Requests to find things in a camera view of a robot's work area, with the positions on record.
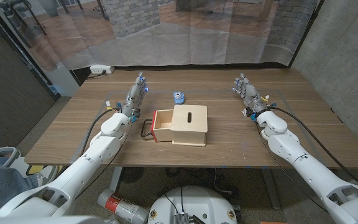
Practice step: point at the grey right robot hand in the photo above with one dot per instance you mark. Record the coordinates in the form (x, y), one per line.
(252, 95)

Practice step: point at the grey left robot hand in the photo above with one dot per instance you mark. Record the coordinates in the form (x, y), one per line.
(135, 96)

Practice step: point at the blue toy camera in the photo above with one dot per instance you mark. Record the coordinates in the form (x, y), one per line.
(179, 98)

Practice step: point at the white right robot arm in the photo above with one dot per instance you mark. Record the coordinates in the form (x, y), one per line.
(309, 174)

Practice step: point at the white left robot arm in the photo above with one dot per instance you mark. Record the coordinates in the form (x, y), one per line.
(82, 165)

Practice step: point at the wooden drawer with red front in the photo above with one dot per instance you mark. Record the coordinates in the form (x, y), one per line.
(163, 132)

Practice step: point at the white power strip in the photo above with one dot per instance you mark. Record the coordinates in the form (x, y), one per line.
(101, 69)

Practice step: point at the wooden box with slot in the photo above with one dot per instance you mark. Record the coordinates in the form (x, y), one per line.
(188, 127)

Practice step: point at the printed room backdrop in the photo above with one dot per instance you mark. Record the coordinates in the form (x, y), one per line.
(197, 40)

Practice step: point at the black round fan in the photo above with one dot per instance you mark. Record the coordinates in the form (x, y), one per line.
(131, 175)

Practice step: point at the black backdrop stand pole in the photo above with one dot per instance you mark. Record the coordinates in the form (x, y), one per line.
(306, 32)
(47, 85)

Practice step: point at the white table leg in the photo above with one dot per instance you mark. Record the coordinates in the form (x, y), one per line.
(115, 180)

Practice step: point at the white cylinder with red label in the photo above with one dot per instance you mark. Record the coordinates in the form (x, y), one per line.
(123, 206)

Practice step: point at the white round robot torso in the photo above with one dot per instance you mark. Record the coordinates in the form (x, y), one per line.
(194, 205)

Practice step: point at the white grey rounded stand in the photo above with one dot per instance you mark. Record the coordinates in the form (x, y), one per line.
(14, 153)

